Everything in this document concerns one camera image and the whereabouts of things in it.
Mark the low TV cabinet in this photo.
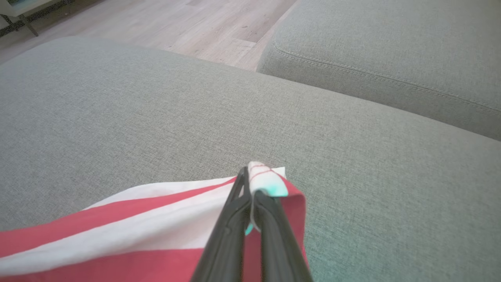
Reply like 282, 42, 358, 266
0, 0, 76, 38

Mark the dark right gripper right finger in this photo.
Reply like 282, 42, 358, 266
254, 190, 314, 282

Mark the yellow and grey sofa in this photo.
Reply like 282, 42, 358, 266
256, 0, 501, 142

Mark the red and white striped garment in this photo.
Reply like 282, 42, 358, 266
0, 161, 308, 282

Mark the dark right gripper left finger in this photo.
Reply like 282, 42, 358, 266
190, 166, 251, 282

